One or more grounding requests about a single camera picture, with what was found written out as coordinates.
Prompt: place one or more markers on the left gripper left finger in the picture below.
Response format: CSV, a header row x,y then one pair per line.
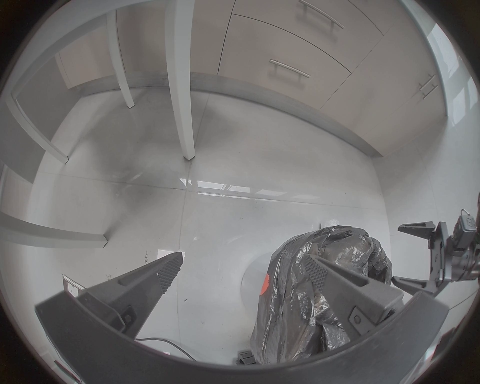
x,y
142,288

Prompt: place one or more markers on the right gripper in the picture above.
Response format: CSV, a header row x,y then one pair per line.
x,y
439,258

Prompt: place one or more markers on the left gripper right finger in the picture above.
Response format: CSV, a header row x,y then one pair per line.
x,y
356,300

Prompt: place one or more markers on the black plastic bag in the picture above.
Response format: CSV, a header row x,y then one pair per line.
x,y
288,307

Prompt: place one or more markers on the white trash bin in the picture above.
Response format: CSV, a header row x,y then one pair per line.
x,y
253,285

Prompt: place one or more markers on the grey padded white-legged chair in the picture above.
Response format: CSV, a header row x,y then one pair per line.
x,y
182,75

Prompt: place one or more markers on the beige cabinet with drawers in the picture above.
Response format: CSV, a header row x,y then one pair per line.
x,y
300,45

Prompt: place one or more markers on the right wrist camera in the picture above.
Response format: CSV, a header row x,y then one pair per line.
x,y
465,228

